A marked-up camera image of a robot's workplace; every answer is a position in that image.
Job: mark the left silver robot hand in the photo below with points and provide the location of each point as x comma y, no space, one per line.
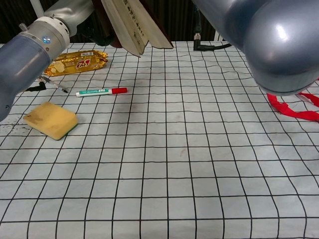
74,12

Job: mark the paper folding fan red ribs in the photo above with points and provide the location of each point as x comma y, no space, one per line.
134,27

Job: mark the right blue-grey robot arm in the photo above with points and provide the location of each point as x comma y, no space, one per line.
269,37

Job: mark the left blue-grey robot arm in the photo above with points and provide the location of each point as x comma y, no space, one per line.
22,64

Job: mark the gold biscuit packet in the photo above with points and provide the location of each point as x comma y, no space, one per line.
77,64

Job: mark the black ballpoint pen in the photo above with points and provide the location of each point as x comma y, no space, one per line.
58,87

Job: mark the white marker red cap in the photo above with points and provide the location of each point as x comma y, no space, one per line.
94,92

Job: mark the yellow sponge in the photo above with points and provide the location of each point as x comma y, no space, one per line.
51,119

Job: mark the black-grid checkered tablecloth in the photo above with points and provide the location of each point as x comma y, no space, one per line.
149,174

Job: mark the red ribbon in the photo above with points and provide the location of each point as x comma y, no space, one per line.
286,110

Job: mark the white frame post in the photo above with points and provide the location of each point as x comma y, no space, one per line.
40,6

